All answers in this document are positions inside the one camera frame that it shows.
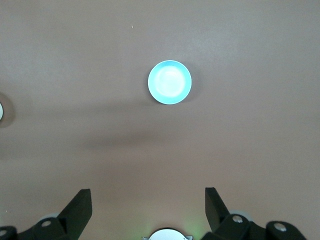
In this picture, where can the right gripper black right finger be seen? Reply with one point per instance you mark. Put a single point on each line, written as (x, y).
(220, 220)

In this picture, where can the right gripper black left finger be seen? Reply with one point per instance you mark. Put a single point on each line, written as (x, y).
(72, 220)

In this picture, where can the blue bowl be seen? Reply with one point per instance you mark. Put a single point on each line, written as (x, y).
(170, 82)

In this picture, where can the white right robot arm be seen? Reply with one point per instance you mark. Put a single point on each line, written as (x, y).
(166, 235)

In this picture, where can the white bowl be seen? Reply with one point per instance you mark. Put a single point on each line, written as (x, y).
(1, 111)

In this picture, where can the brown table mat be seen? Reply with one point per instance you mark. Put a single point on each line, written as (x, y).
(75, 50)

